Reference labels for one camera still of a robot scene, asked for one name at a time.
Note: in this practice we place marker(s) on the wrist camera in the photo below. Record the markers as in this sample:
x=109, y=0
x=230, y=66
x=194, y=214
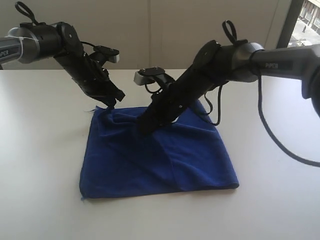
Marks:
x=152, y=75
x=103, y=54

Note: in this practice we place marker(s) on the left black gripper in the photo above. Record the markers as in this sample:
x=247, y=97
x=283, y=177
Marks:
x=93, y=80

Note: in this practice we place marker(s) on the blue terry towel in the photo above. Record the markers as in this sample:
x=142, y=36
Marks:
x=119, y=162

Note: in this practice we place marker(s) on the dark window frame post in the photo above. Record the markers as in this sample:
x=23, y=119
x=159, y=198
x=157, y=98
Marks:
x=289, y=23

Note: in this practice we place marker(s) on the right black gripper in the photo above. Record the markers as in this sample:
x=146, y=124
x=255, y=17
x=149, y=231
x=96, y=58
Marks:
x=167, y=105

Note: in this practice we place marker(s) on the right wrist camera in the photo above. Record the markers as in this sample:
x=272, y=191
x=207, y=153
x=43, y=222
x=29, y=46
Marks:
x=152, y=75

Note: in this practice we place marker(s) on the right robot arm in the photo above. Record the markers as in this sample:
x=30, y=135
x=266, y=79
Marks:
x=215, y=65

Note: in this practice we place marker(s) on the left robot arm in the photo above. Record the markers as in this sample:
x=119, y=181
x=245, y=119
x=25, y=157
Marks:
x=34, y=41

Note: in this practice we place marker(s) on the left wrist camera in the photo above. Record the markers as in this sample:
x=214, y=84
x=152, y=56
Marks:
x=103, y=54

